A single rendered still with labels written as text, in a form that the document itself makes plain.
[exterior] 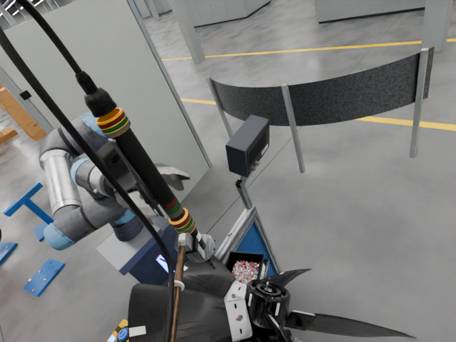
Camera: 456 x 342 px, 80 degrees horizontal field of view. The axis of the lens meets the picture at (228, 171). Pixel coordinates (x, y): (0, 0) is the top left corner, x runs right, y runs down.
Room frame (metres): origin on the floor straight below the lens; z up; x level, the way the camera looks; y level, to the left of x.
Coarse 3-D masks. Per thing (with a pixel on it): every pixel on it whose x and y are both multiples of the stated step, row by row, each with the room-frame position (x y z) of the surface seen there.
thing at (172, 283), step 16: (16, 0) 0.40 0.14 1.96; (32, 16) 0.41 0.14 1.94; (0, 32) 0.33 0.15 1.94; (48, 32) 0.41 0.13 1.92; (64, 48) 0.41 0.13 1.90; (16, 64) 0.33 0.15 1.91; (32, 80) 0.33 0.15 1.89; (48, 96) 0.33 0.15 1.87; (80, 144) 0.33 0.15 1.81; (96, 160) 0.33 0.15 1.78; (112, 176) 0.33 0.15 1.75; (144, 224) 0.32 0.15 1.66; (160, 240) 0.32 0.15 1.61
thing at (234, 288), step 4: (232, 284) 0.46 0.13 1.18; (236, 284) 0.45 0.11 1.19; (240, 284) 0.45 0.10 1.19; (232, 288) 0.45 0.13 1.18; (236, 288) 0.44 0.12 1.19; (240, 288) 0.43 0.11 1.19; (244, 288) 0.43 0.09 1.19; (228, 292) 0.44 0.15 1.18; (232, 292) 0.43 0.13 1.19; (236, 292) 0.43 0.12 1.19; (240, 292) 0.42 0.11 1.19; (244, 292) 0.42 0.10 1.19; (228, 296) 0.43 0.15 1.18; (236, 296) 0.42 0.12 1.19; (240, 296) 0.41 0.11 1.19; (224, 300) 0.42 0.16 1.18
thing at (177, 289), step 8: (184, 248) 0.36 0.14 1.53; (184, 256) 0.34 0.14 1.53; (176, 264) 0.33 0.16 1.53; (176, 272) 0.31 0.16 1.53; (176, 288) 0.28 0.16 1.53; (176, 296) 0.26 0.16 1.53; (176, 304) 0.25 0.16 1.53; (176, 312) 0.24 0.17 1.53; (176, 320) 0.23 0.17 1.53; (176, 328) 0.22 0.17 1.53
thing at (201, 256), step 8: (176, 240) 0.38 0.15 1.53; (184, 240) 0.37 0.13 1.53; (192, 240) 0.38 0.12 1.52; (208, 240) 0.42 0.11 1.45; (176, 248) 0.36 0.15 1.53; (192, 248) 0.36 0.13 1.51; (200, 248) 0.39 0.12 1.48; (208, 248) 0.40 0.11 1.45; (192, 256) 0.38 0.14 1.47; (200, 256) 0.38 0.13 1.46; (208, 256) 0.38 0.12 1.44
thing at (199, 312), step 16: (144, 288) 0.40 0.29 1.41; (160, 288) 0.40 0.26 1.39; (144, 304) 0.36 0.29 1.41; (160, 304) 0.36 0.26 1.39; (192, 304) 0.35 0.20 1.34; (208, 304) 0.35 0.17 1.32; (224, 304) 0.35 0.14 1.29; (128, 320) 0.33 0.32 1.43; (144, 320) 0.33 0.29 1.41; (160, 320) 0.32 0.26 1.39; (192, 320) 0.32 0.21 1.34; (208, 320) 0.32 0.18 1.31; (224, 320) 0.32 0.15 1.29; (128, 336) 0.30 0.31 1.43; (144, 336) 0.29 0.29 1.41; (160, 336) 0.29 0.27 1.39; (176, 336) 0.29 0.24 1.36; (192, 336) 0.29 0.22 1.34; (208, 336) 0.29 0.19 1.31; (224, 336) 0.29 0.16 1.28
